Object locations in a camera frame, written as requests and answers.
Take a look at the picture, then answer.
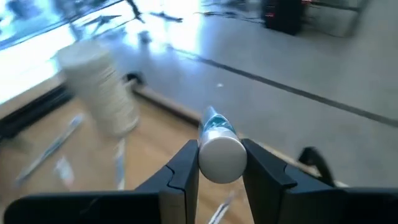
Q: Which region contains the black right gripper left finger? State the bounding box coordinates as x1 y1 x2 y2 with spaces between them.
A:
3 139 200 224

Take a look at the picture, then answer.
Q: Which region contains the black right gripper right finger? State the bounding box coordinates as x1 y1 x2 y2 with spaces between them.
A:
242 139 398 224

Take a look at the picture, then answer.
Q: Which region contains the black hook on frame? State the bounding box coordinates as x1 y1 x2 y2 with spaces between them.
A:
297 146 337 188

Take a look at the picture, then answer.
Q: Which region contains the blue mouthwash bottle white cap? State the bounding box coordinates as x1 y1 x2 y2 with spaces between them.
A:
197 105 248 184

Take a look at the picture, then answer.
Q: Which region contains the black equipment case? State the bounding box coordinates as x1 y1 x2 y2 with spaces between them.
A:
261 0 307 35

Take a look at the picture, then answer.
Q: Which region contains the white wipes canister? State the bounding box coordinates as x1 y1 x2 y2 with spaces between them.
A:
55 40 140 138

